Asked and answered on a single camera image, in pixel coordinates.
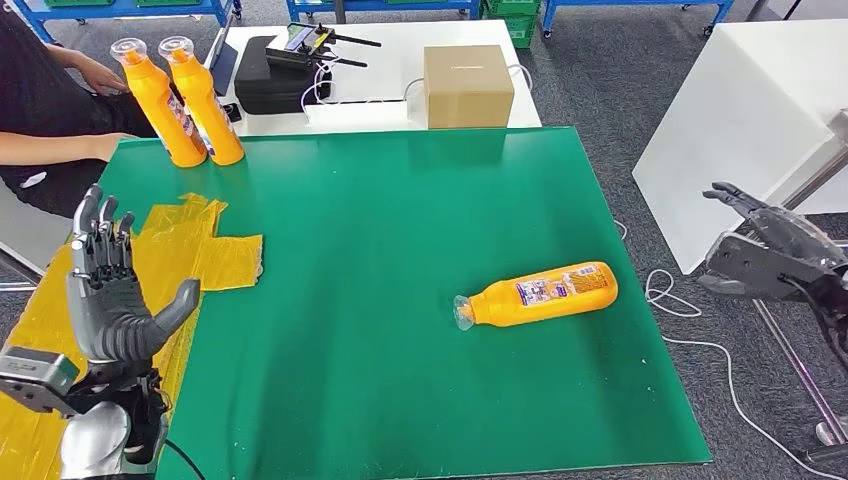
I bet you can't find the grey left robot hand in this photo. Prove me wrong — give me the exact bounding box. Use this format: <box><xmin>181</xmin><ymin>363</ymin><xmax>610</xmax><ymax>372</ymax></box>
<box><xmin>64</xmin><ymin>184</ymin><xmax>202</xmax><ymax>364</ymax></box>

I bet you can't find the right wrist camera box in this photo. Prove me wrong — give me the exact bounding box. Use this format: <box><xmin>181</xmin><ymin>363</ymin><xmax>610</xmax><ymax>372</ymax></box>
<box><xmin>696</xmin><ymin>231</ymin><xmax>829</xmax><ymax>305</ymax></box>

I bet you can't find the blue metal rack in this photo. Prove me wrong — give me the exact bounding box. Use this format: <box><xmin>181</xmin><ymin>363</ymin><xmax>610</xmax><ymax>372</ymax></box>
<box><xmin>541</xmin><ymin>0</ymin><xmax>737</xmax><ymax>36</ymax></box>
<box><xmin>286</xmin><ymin>0</ymin><xmax>484</xmax><ymax>21</ymax></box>
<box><xmin>13</xmin><ymin>0</ymin><xmax>243</xmax><ymax>42</ymax></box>

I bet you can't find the orange detergent bottle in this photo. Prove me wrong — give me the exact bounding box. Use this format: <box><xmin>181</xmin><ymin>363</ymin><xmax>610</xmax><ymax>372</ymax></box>
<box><xmin>157</xmin><ymin>35</ymin><xmax>246</xmax><ymax>167</ymax></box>
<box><xmin>453</xmin><ymin>260</ymin><xmax>619</xmax><ymax>332</ymax></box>
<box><xmin>109</xmin><ymin>37</ymin><xmax>208</xmax><ymax>169</ymax></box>

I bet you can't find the green table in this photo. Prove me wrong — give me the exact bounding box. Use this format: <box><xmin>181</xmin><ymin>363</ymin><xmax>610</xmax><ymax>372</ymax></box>
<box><xmin>99</xmin><ymin>125</ymin><xmax>712</xmax><ymax>480</ymax></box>

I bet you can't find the person's right hand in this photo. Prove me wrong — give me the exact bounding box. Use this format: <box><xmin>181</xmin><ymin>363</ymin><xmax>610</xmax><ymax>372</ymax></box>
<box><xmin>92</xmin><ymin>132</ymin><xmax>139</xmax><ymax>164</ymax></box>

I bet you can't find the person's left hand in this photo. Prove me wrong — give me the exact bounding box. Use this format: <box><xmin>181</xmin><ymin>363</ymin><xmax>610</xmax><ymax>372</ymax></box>
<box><xmin>82</xmin><ymin>56</ymin><xmax>130</xmax><ymax>96</ymax></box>

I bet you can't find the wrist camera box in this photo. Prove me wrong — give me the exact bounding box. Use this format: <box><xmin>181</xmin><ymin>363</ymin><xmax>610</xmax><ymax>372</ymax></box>
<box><xmin>696</xmin><ymin>231</ymin><xmax>829</xmax><ymax>305</ymax></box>
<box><xmin>0</xmin><ymin>346</ymin><xmax>82</xmax><ymax>419</ymax></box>

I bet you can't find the green plastic crate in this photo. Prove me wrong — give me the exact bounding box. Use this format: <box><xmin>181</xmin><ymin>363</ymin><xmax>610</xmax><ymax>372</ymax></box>
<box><xmin>483</xmin><ymin>0</ymin><xmax>541</xmax><ymax>49</ymax></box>

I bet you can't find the yellow tape sheet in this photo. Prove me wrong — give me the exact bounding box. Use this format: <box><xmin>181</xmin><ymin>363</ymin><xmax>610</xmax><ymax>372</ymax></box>
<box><xmin>0</xmin><ymin>192</ymin><xmax>264</xmax><ymax>480</ymax></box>

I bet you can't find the black remote controller with antennas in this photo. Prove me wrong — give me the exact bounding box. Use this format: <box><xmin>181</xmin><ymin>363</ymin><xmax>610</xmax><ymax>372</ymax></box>
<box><xmin>264</xmin><ymin>22</ymin><xmax>383</xmax><ymax>70</ymax></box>

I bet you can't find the person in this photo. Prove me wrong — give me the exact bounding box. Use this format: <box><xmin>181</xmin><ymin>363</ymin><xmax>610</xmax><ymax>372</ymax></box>
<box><xmin>0</xmin><ymin>3</ymin><xmax>160</xmax><ymax>220</ymax></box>

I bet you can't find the black carrying case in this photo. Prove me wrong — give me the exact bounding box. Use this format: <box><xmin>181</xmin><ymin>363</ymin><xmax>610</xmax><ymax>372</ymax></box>
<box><xmin>234</xmin><ymin>35</ymin><xmax>333</xmax><ymax>115</ymax></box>

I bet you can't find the cardboard box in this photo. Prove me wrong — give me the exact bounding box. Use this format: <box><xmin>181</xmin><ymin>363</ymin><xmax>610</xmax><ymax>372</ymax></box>
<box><xmin>423</xmin><ymin>44</ymin><xmax>516</xmax><ymax>130</ymax></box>

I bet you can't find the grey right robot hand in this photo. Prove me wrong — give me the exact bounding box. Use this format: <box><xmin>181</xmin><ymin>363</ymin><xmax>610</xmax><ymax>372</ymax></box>
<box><xmin>702</xmin><ymin>182</ymin><xmax>848</xmax><ymax>266</ymax></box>

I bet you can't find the white floor cable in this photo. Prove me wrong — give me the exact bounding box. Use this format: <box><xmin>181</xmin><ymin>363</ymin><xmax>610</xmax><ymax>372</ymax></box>
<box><xmin>612</xmin><ymin>218</ymin><xmax>819</xmax><ymax>480</ymax></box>

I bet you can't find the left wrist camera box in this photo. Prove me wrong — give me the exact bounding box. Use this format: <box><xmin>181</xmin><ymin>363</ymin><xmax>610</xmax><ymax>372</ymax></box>
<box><xmin>0</xmin><ymin>346</ymin><xmax>82</xmax><ymax>419</ymax></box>

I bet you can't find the dark tablet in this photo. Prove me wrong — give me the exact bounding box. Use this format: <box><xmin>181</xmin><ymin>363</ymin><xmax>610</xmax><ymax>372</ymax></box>
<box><xmin>208</xmin><ymin>13</ymin><xmax>240</xmax><ymax>97</ymax></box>

